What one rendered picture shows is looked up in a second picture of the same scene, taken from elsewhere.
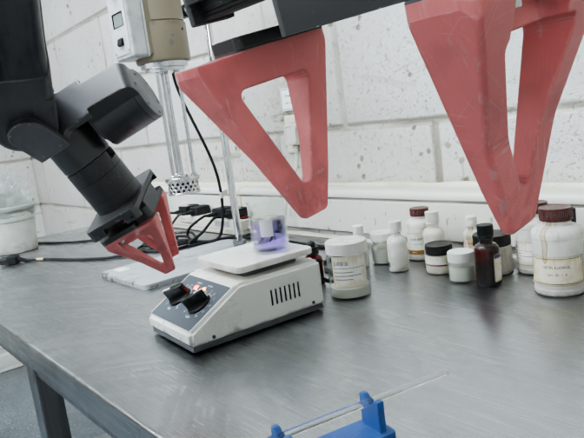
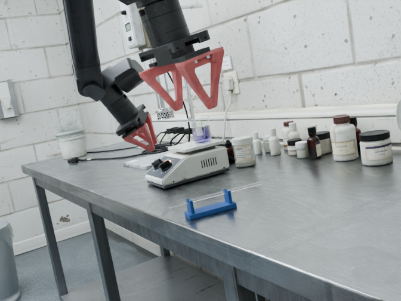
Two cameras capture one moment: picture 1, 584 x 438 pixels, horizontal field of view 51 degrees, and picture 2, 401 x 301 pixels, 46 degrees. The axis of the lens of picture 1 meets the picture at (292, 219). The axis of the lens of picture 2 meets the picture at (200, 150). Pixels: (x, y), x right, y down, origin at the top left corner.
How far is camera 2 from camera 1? 0.47 m
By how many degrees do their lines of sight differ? 8
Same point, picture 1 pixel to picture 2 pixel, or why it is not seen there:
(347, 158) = (257, 96)
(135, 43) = (137, 39)
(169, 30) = not seen: hidden behind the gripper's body
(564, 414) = (306, 197)
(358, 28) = (259, 22)
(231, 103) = (153, 80)
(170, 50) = not seen: hidden behind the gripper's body
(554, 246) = (338, 135)
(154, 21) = not seen: hidden behind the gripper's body
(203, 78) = (145, 74)
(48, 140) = (99, 92)
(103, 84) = (121, 67)
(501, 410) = (283, 197)
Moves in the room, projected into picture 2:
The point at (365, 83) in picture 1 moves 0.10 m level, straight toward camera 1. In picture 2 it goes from (264, 54) to (260, 54)
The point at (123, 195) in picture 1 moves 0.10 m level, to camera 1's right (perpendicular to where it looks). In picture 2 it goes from (130, 115) to (170, 108)
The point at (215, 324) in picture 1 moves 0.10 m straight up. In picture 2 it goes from (174, 175) to (167, 137)
